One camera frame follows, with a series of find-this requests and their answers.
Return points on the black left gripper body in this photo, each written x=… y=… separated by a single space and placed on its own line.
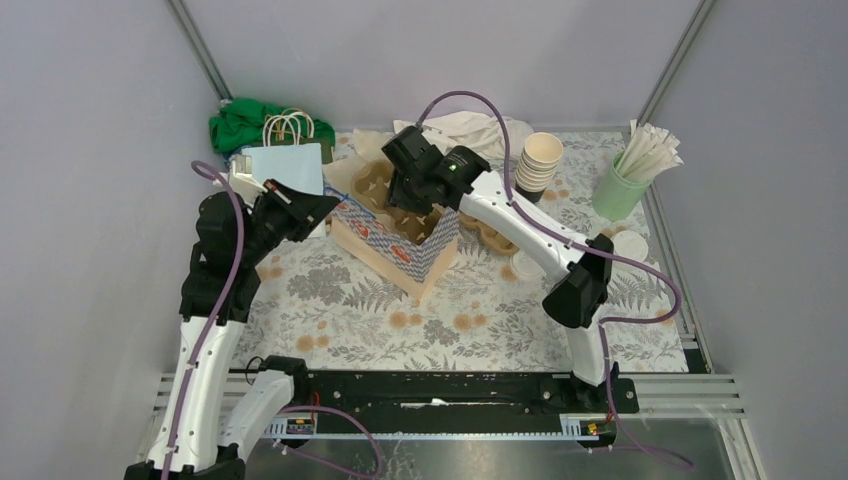
x=277 y=217

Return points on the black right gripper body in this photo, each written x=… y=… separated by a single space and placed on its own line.
x=404 y=193

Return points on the blue checkered paper bag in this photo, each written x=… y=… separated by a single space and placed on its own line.
x=412 y=251

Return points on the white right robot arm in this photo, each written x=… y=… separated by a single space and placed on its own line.
x=580 y=267

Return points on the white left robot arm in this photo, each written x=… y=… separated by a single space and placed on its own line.
x=196 y=440

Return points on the white coffee lid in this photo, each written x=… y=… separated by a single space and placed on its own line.
x=524 y=267

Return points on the light blue paper bag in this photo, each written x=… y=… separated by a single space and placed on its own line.
x=296 y=166

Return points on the white cloth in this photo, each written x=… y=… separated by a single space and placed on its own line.
x=477 y=131

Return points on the floral tablecloth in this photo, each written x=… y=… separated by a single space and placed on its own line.
x=320 y=303

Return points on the green cloth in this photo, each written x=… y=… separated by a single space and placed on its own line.
x=242 y=121

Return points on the stack of brown cup carriers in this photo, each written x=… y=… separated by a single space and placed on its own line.
x=489 y=236

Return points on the stack of black paper cups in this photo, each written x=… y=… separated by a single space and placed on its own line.
x=538 y=163

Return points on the green straw holder cup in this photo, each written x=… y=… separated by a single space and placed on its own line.
x=615 y=197

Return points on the stack of white lids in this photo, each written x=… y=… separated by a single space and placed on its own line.
x=630 y=245

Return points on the bundle of white wrapped straws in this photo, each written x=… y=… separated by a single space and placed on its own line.
x=650 y=151

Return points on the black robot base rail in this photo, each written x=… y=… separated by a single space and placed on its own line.
x=443 y=403

